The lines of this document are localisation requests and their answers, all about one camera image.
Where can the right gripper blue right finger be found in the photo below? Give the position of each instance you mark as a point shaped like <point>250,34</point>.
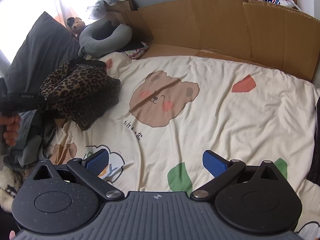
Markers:
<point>214,163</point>

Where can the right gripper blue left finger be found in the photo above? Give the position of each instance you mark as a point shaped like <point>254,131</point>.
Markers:
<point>96,162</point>

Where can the leopard print garment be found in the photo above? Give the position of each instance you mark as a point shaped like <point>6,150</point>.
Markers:
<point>80,90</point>

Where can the person's left hand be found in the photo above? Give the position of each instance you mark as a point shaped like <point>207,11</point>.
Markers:
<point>11,127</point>

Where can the blue denim jeans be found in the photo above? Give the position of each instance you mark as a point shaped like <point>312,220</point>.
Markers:
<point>36,133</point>

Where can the cream cartoon bear bedsheet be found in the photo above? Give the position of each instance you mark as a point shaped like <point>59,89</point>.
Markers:
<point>172,109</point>

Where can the dark grey pillow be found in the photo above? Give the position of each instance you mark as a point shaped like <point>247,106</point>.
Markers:
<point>47,45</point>

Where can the brown teddy bear toy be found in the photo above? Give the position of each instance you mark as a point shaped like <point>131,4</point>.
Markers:
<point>76,25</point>

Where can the grey neck pillow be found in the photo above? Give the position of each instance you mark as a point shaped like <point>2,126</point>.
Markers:
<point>101,38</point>

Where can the brown cardboard sheet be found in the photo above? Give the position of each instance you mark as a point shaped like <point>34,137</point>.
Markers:
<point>247,31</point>

